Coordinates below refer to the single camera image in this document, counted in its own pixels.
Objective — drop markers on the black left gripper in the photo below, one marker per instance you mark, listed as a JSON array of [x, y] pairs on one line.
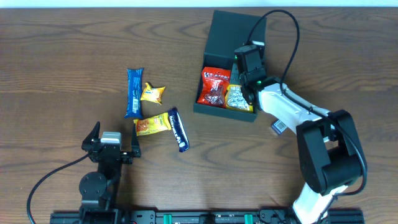
[[111, 154]]

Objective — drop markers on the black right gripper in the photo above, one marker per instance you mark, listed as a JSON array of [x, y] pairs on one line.
[[235, 78]]

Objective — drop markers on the yellow Hacks candy bag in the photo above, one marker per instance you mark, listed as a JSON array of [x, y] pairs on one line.
[[235, 101]]

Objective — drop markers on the red Hacks candy bag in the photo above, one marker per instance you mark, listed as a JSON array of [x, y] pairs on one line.
[[215, 82]]

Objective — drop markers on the dark blue Cadbury chocolate bar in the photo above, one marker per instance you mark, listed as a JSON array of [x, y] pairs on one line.
[[178, 130]]

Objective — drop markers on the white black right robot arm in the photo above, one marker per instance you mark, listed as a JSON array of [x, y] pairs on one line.
[[330, 155]]

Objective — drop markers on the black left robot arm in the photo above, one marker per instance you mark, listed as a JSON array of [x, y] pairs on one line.
[[99, 189]]

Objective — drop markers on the dark green open box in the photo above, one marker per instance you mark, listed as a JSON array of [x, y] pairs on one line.
[[228, 31]]

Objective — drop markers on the yellow orange snack packet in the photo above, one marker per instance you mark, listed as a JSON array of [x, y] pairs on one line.
[[152, 125]]

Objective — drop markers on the small yellow candy packet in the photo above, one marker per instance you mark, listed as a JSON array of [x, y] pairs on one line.
[[152, 94]]

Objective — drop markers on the small dark blue box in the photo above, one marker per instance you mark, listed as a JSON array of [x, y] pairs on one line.
[[279, 127]]

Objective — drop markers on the long blue snack bar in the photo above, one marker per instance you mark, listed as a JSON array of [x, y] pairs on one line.
[[134, 92]]

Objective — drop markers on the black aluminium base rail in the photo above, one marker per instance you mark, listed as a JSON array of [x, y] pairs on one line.
[[152, 217]]

